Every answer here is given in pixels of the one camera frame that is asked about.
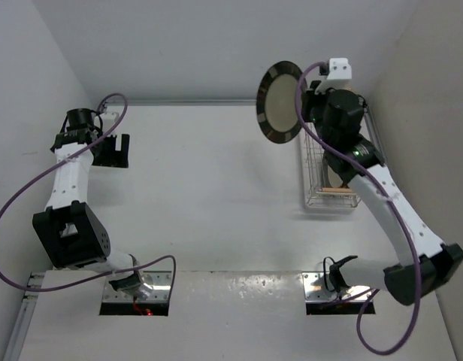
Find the brown rimmed cream plate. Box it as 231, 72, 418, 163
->
256, 61, 302, 144

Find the silver rimmed cream plate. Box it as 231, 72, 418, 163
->
322, 156, 348, 189

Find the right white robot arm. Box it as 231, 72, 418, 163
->
301, 80, 463, 305

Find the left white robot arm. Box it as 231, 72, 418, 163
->
32, 108, 153, 300

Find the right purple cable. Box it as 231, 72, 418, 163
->
294, 61, 421, 356

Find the purple cable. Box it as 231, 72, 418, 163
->
294, 61, 421, 356
0, 93, 177, 293

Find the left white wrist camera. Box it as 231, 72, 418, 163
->
95, 111, 120, 132

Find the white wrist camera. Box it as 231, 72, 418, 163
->
315, 58, 352, 94
95, 111, 120, 132

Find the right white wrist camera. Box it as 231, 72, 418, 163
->
315, 58, 352, 94

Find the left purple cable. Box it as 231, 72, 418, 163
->
0, 93, 177, 293

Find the white wire dish rack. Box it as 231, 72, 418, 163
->
298, 96, 384, 209

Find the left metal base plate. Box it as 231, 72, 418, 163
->
101, 271, 173, 304

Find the metal base plate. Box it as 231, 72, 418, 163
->
301, 272, 372, 304
101, 271, 173, 304

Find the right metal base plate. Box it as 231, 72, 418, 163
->
301, 272, 372, 304

